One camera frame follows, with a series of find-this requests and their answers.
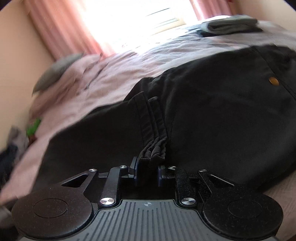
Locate pink pillow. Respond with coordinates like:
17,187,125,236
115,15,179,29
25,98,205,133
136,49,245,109
29,55,108,119

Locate folded grey garment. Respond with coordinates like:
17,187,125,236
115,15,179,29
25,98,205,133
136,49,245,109
200,15,263,36

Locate right pink curtain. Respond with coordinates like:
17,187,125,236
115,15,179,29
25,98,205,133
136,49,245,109
189,0,232,20

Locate grey checked pillow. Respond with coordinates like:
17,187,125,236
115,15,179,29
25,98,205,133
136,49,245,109
32,53,84,94

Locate dark blue garment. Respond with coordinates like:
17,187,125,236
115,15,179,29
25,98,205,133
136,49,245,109
0,144,18,188

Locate grey garment pile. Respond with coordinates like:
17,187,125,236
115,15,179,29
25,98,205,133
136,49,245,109
6,126,29,159

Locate black trousers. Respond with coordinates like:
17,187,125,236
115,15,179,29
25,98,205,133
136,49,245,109
34,45,295,191

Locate dark maroon garment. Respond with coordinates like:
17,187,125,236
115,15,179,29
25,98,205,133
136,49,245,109
28,135,37,143

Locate pink curtain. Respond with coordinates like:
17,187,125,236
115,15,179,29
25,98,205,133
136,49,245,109
24,1,114,60
189,0,232,20

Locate left pink curtain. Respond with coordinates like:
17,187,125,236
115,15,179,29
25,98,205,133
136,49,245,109
24,1,114,60

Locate pink duvet cover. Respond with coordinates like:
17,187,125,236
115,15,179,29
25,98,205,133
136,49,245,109
1,21,295,239

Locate green garment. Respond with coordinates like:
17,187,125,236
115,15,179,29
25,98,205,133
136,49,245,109
26,118,41,137

